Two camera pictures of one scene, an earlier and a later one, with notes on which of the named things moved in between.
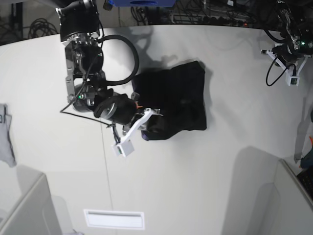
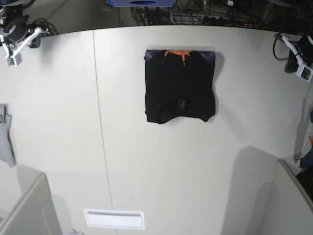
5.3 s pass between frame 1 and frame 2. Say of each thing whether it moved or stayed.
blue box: stayed
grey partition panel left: stayed
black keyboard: stayed
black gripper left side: moved
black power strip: stayed
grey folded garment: stayed
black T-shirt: moved
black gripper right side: moved
